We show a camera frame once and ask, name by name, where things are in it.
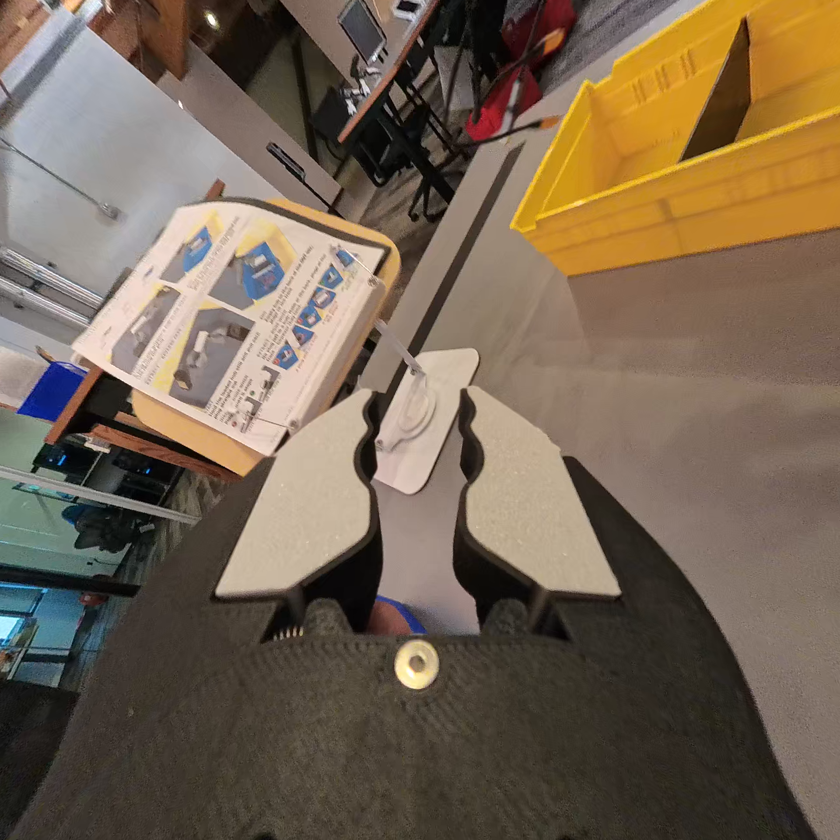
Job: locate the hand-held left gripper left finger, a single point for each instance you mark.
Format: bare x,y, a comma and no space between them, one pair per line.
302,505

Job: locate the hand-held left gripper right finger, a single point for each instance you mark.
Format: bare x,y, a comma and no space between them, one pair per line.
531,518

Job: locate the person's left hand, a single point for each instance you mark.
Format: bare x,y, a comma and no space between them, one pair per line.
387,620

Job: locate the light wooden side table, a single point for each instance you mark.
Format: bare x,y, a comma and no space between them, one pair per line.
177,426

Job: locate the dark wooden desk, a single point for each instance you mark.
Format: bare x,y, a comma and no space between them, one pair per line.
151,449

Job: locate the white sheet stand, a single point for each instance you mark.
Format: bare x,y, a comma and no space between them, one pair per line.
446,374

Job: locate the printed instruction sheet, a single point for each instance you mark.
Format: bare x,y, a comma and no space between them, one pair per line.
216,315

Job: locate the blue bin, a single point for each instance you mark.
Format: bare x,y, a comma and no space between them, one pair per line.
52,394

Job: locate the yellow plastic bin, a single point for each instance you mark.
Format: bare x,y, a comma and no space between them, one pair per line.
656,216

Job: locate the black office chair base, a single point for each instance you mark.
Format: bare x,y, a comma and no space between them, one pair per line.
426,190

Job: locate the metal pipes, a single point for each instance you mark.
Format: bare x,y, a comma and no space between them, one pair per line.
46,279

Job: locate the red bag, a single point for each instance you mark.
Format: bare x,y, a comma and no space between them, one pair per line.
505,105

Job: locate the brown-edged grey desk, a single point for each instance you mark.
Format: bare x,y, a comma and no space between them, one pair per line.
387,72

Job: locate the brown cardboard divider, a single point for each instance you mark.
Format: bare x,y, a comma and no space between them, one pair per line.
722,98

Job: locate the small grey monitor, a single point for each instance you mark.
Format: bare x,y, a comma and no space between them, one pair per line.
361,29

